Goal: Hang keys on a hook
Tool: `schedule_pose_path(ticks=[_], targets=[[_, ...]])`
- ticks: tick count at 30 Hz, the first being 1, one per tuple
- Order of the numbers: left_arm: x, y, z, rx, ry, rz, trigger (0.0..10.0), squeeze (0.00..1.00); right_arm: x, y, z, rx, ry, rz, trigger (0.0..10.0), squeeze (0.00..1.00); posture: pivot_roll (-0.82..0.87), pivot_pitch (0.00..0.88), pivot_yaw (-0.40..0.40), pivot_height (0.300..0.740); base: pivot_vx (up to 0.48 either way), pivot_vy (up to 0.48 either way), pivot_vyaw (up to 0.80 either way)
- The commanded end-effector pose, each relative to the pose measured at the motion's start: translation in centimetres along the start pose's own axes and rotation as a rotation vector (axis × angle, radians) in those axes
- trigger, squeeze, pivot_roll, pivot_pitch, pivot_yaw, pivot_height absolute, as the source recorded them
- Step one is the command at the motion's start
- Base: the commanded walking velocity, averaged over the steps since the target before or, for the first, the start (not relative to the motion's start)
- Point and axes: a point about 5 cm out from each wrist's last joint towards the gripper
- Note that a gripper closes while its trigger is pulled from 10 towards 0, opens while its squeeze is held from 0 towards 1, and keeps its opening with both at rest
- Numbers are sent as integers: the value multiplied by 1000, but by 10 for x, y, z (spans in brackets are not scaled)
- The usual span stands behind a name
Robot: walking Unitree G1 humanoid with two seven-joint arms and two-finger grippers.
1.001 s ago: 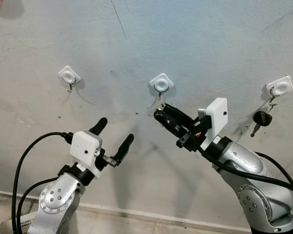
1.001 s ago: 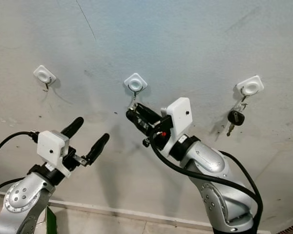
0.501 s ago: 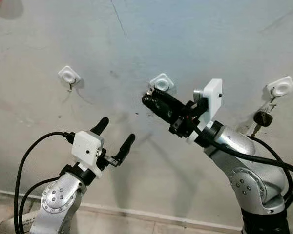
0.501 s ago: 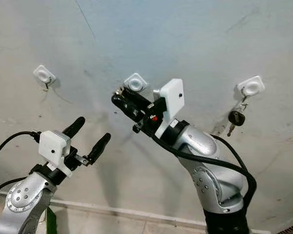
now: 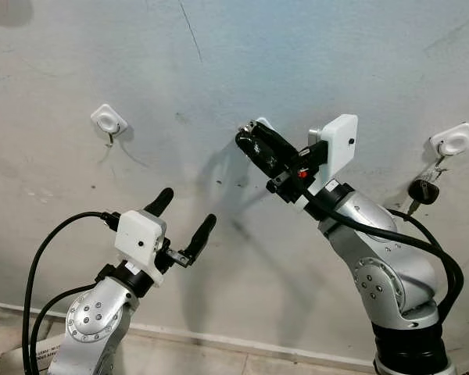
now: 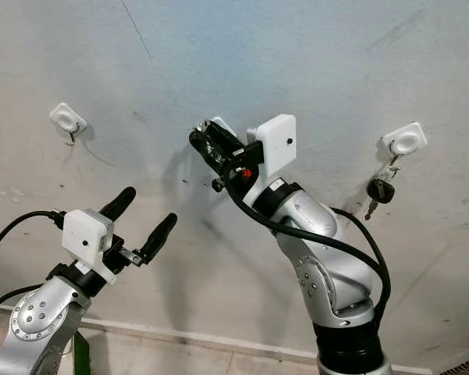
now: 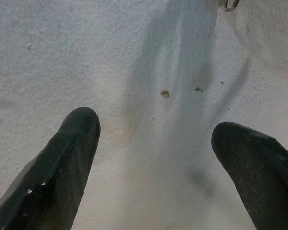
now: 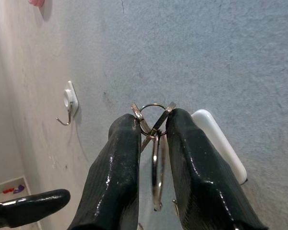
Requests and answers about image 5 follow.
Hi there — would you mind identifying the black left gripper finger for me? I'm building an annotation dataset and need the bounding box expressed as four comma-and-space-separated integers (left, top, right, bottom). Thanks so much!
145, 187, 175, 219
182, 213, 218, 266

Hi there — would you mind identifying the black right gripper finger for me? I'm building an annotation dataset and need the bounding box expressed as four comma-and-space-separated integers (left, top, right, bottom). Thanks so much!
246, 120, 296, 160
234, 129, 287, 180

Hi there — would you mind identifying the white printed carton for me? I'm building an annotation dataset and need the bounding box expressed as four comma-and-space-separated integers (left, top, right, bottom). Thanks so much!
0, 334, 68, 375

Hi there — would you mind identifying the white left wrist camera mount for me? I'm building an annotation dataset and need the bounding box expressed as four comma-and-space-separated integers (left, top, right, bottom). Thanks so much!
114, 209, 168, 284

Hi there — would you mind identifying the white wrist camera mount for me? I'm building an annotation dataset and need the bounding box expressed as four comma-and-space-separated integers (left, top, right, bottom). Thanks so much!
114, 209, 168, 284
301, 114, 359, 206

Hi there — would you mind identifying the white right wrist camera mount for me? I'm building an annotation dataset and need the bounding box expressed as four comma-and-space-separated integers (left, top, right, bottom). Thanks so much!
301, 114, 359, 206

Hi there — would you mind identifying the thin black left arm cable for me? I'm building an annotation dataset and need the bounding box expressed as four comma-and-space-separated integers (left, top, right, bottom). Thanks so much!
30, 284, 104, 375

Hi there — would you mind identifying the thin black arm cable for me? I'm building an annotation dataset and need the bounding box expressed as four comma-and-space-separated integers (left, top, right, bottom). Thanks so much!
385, 207, 464, 313
30, 284, 104, 375

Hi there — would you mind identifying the black key on ring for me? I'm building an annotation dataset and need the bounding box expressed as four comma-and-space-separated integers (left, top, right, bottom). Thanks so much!
406, 160, 447, 216

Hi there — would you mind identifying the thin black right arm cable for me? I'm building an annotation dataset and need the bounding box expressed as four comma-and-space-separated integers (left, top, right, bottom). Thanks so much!
385, 207, 464, 313

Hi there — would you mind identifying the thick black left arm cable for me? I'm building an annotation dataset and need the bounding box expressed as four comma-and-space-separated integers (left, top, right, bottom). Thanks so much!
22, 211, 123, 375

